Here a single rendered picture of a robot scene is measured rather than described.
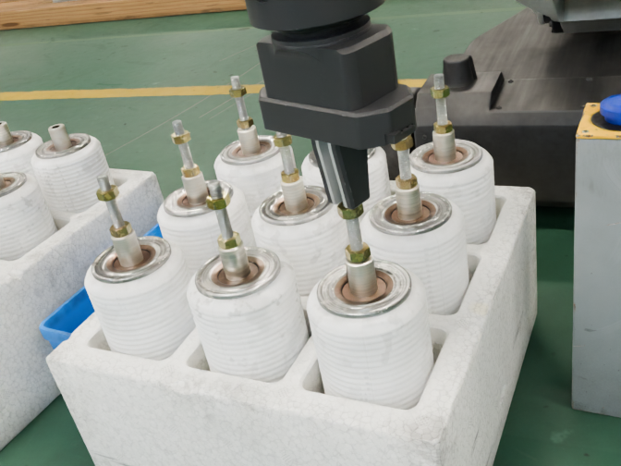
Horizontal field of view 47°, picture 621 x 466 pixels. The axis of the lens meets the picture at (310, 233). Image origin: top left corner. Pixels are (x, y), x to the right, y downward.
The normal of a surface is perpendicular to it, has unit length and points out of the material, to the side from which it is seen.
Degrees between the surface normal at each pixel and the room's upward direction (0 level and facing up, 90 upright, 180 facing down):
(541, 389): 0
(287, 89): 90
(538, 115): 46
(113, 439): 90
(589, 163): 90
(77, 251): 90
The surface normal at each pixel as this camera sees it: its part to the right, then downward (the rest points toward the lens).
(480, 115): -0.39, -0.22
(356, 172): 0.71, 0.24
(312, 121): -0.68, 0.47
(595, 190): -0.42, 0.52
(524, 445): -0.17, -0.85
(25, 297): 0.87, 0.11
